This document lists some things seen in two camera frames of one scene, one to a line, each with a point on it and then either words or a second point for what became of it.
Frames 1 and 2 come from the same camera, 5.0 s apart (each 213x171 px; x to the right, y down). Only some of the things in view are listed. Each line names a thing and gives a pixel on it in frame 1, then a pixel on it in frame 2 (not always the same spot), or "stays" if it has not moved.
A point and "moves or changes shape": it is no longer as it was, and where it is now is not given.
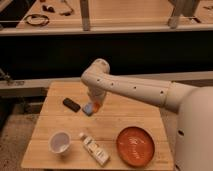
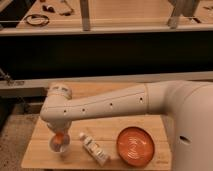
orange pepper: x=96 y=107 moves or changes shape
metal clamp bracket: x=9 y=81 stays
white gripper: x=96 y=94 to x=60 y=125
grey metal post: x=85 y=13 stays
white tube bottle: x=97 y=152 stays
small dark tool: x=49 y=9 stays
